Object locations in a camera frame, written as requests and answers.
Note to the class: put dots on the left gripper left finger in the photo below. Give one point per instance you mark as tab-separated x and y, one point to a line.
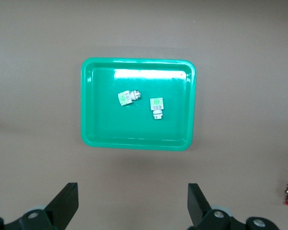
60	210

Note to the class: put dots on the green plastic tray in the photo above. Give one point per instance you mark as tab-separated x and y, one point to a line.
139	129

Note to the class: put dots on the green button white body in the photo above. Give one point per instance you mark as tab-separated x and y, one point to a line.
156	105
126	98

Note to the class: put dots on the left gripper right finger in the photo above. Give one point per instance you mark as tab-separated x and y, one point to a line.
201	215

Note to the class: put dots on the brown table mat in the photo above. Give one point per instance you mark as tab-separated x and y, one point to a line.
144	28

